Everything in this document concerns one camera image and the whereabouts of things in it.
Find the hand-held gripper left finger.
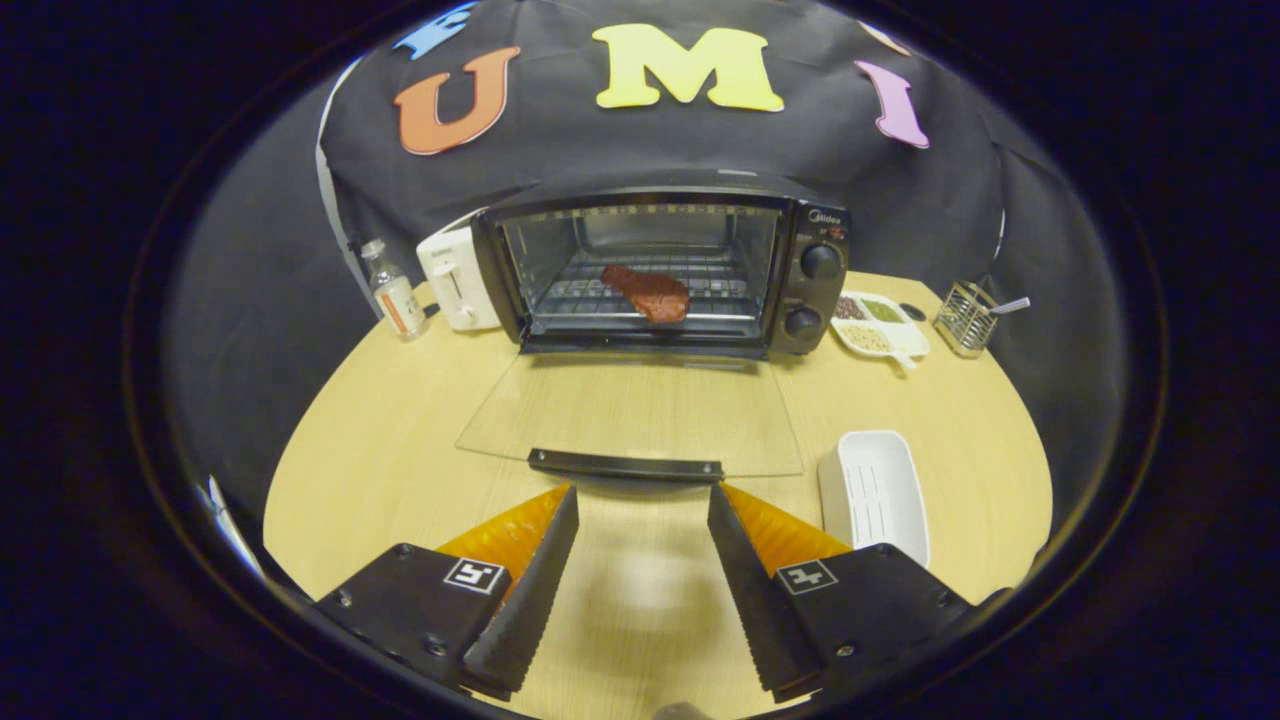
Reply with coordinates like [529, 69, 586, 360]
[315, 484, 581, 701]

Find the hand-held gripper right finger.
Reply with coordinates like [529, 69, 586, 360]
[707, 484, 1011, 704]

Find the black toaster oven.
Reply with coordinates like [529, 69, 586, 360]
[457, 170, 852, 484]

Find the red raw meat steak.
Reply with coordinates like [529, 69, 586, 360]
[601, 264, 691, 324]

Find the white slot toaster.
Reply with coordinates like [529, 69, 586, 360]
[417, 210, 501, 332]

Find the white rectangular tray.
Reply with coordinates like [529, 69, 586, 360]
[818, 430, 931, 568]

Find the white divided spice dish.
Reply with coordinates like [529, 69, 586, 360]
[831, 291, 931, 369]

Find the clear bottle orange label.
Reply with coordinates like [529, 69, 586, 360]
[360, 239, 429, 341]

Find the wire mesh utensil holder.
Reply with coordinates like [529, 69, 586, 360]
[934, 281, 999, 359]

